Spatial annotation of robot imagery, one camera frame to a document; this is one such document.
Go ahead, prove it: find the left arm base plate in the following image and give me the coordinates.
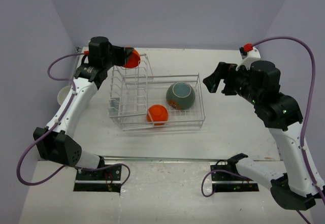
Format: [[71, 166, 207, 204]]
[[73, 166, 122, 193]]

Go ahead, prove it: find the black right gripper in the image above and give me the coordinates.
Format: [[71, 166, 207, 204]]
[[203, 61, 262, 105]]

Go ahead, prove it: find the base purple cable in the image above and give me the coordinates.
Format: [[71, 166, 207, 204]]
[[81, 163, 131, 190], [200, 168, 249, 198]]

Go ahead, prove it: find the large orange bowl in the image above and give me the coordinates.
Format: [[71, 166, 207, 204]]
[[123, 49, 141, 69]]

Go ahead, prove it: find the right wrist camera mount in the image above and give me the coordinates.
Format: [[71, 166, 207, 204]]
[[236, 43, 261, 71]]

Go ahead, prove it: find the white wire dish rack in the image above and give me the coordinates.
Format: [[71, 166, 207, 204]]
[[108, 54, 205, 131]]

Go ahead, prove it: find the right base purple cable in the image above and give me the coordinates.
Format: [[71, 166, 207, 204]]
[[200, 168, 249, 198]]

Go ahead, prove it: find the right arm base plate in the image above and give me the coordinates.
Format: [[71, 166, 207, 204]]
[[211, 172, 259, 193]]

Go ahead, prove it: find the small orange bowl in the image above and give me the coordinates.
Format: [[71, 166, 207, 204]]
[[146, 104, 169, 125]]

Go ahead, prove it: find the plain beige bowl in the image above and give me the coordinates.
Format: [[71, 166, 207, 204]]
[[57, 86, 71, 105]]

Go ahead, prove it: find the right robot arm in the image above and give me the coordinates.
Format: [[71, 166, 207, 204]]
[[203, 60, 324, 211]]

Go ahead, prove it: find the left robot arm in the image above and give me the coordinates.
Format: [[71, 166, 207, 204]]
[[33, 37, 134, 180]]

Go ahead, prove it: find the large teal ceramic bowl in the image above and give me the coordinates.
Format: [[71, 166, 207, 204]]
[[166, 82, 196, 110]]

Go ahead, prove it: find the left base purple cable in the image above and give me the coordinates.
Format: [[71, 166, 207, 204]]
[[81, 163, 131, 190]]

